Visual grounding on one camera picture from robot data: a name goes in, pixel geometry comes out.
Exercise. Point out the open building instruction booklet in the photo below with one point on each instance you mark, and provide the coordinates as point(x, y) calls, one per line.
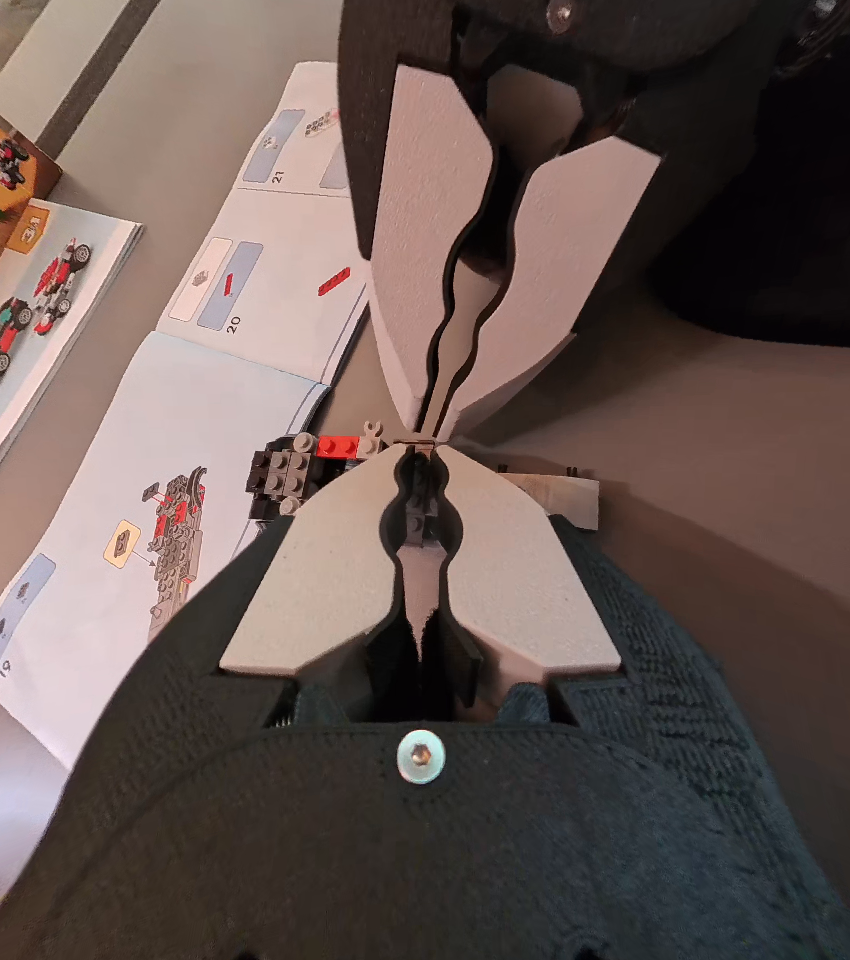
point(245, 390)

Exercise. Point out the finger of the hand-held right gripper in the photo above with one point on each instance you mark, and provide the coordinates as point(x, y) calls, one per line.
point(432, 187)
point(575, 225)

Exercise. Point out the closed toy instruction booklet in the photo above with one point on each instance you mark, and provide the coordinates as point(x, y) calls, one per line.
point(42, 337)

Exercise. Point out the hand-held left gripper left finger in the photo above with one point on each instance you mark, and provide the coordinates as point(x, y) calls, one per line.
point(312, 592)

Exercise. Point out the grey desk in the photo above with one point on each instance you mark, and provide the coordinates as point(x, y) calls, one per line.
point(694, 487)

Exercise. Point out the black dimpled wrist rest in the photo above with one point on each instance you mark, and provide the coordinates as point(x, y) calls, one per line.
point(792, 225)

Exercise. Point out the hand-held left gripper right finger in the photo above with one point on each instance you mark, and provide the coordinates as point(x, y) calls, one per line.
point(530, 592)

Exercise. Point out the grey red toy brick car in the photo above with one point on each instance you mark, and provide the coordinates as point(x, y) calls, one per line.
point(290, 472)

